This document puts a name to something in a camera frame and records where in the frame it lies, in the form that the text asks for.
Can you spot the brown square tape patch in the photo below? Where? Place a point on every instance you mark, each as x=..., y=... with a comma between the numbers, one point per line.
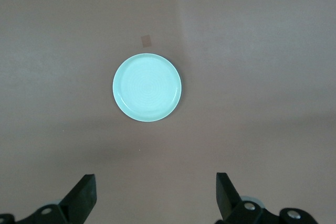
x=146, y=41

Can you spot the light green round plate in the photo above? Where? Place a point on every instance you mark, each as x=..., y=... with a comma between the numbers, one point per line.
x=147, y=87

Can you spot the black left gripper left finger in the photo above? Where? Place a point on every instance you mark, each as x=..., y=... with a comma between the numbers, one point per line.
x=78, y=200

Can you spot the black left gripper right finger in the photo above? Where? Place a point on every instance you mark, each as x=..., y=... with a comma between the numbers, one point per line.
x=227, y=197

